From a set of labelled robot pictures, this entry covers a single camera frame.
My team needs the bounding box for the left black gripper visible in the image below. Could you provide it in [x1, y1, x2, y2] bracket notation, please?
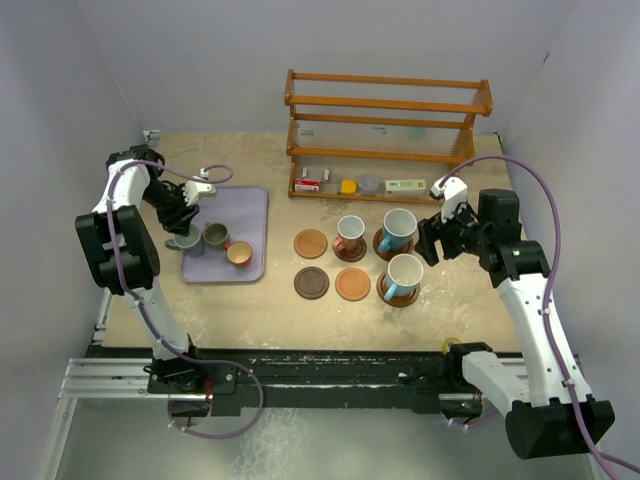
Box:
[142, 180, 200, 236]

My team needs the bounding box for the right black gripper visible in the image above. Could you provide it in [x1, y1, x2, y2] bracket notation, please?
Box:
[415, 197, 491, 266]

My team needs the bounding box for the grey blue mug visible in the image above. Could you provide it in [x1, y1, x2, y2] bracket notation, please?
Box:
[165, 225, 206, 258]

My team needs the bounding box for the teal mug white inside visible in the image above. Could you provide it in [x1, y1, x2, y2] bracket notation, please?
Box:
[378, 208, 417, 253]

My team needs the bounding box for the light blue tall mug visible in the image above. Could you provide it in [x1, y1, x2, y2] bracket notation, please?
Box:
[386, 254, 424, 286]

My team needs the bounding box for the ringed brown wooden coaster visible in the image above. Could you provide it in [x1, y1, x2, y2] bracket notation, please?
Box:
[372, 227, 416, 263]

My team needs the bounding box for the orange copper small cup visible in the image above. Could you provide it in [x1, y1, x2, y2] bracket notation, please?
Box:
[224, 241, 253, 268]

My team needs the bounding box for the brown red mug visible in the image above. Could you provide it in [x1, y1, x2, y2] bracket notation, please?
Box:
[332, 215, 365, 252]

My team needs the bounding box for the orange terracotta coaster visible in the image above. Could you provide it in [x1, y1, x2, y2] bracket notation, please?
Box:
[335, 268, 371, 301]

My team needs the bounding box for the dark walnut coaster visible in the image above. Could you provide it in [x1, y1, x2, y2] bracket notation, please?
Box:
[332, 236, 367, 263]

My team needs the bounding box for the light wood coaster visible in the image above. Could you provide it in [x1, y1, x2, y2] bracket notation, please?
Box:
[293, 229, 328, 259]

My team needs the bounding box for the dark brown coaster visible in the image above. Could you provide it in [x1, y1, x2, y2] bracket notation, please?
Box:
[293, 266, 329, 300]

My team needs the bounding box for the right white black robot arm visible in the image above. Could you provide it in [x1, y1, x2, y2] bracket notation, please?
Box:
[415, 179, 615, 459]

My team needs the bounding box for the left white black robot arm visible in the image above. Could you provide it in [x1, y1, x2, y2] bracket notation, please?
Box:
[75, 144, 206, 392]

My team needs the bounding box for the olive green small cup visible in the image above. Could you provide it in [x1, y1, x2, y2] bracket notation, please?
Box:
[202, 222, 229, 250]

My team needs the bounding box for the green white long box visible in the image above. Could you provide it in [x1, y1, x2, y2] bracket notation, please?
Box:
[384, 179, 426, 198]

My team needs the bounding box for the lavender plastic tray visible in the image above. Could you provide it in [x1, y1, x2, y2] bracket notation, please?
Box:
[181, 185, 268, 283]

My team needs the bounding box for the yellow small object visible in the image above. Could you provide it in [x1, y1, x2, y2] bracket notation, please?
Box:
[340, 179, 358, 195]

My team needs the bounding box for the yellow tape roll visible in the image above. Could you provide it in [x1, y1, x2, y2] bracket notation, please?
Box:
[441, 337, 461, 354]

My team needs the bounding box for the wooden three-tier shelf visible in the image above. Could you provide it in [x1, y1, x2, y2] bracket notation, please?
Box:
[284, 70, 493, 199]

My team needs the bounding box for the red white small box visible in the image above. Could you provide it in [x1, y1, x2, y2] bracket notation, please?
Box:
[294, 179, 320, 193]

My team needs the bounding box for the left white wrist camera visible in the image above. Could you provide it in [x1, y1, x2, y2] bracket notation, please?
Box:
[182, 167, 216, 205]

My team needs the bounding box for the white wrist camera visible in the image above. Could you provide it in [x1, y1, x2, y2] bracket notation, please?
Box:
[182, 167, 216, 205]
[429, 176, 468, 223]

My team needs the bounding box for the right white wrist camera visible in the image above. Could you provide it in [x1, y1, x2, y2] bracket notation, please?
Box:
[429, 176, 468, 223]

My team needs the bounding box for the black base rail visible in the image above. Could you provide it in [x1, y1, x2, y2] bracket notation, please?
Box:
[87, 345, 490, 419]

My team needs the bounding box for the aluminium frame rail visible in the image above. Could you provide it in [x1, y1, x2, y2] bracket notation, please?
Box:
[34, 356, 156, 480]

